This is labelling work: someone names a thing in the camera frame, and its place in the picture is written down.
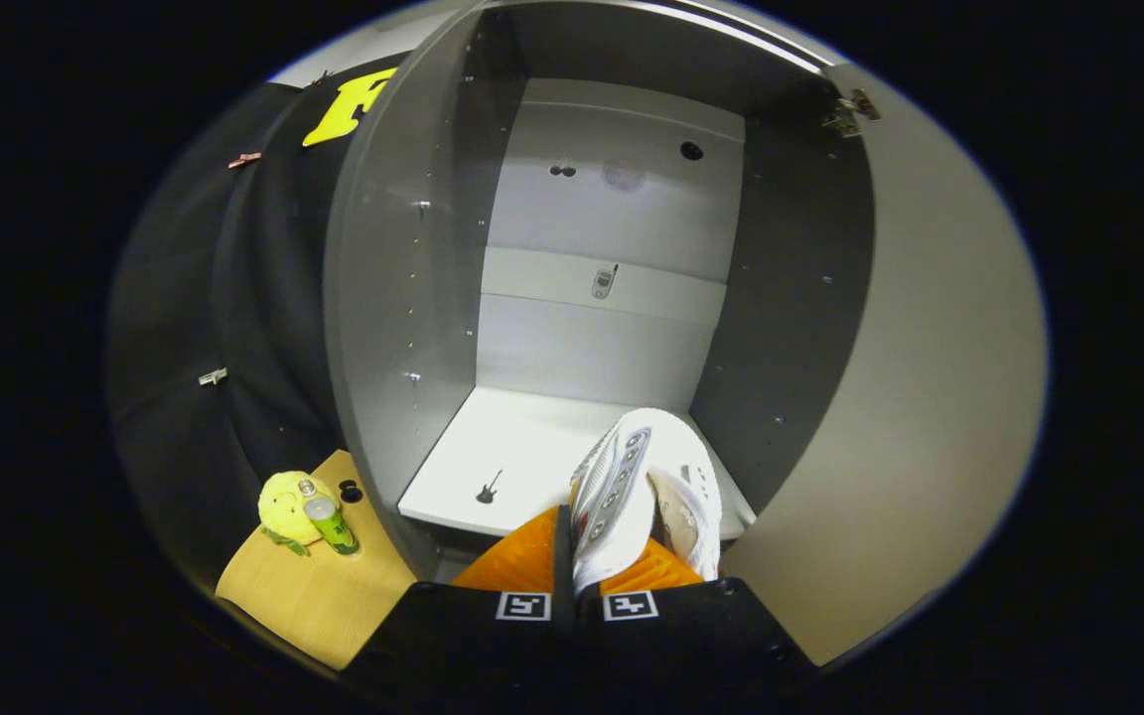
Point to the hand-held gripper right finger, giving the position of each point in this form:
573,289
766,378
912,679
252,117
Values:
691,636

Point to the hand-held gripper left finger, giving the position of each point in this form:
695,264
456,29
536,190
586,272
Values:
563,556

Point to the white shoe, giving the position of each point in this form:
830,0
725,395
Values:
612,497

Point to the grey shoe cabinet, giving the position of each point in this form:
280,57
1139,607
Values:
582,338

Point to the beige shoe cabinet door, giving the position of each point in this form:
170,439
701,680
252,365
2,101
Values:
929,397

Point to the metal door hinge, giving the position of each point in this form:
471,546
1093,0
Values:
850,111

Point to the small black round object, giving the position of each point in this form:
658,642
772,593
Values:
351,492

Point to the green drink bottle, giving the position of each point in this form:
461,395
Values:
329,521

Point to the yellow plush toy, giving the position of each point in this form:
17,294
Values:
282,506

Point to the silver clip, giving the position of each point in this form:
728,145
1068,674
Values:
213,376

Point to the black backdrop cloth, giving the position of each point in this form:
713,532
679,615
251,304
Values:
185,298

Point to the red clip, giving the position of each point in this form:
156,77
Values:
245,160

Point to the black clip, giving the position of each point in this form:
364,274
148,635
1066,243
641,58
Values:
319,77

